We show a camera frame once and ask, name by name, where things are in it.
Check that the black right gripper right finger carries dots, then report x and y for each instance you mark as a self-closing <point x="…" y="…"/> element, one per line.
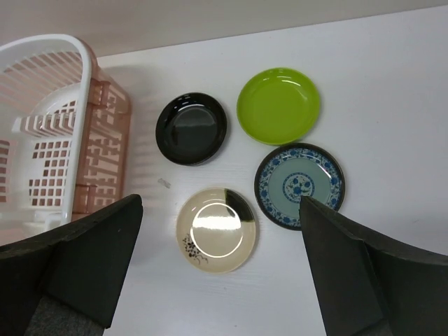
<point x="368" y="283"/>

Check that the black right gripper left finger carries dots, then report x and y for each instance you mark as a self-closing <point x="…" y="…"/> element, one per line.
<point x="67" y="281"/>

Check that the blue floral plate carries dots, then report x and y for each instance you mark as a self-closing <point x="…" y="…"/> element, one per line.
<point x="292" y="172"/>

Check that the cream plate with black motif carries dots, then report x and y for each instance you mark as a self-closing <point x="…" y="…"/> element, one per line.
<point x="216" y="230"/>

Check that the green plate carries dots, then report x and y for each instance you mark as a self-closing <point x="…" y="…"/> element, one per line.
<point x="278" y="106"/>

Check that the white pink dish rack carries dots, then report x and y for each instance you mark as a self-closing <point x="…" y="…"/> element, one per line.
<point x="65" y="127"/>

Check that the tape scrap on table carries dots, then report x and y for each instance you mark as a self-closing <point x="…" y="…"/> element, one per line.
<point x="164" y="183"/>

